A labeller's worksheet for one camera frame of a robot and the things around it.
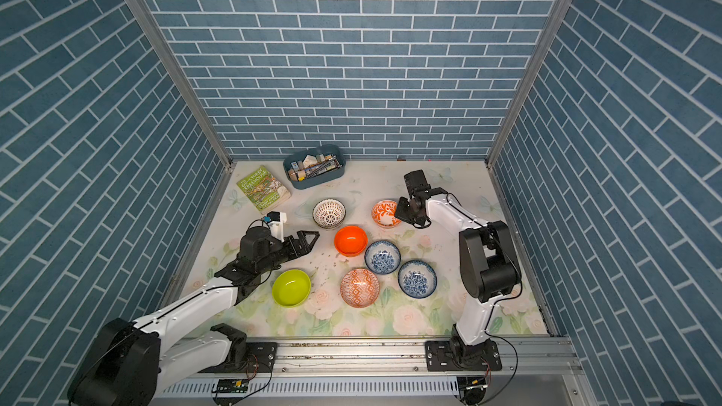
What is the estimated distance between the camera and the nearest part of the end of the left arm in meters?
0.68

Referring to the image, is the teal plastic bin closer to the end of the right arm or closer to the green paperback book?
the green paperback book

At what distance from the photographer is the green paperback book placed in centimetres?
107
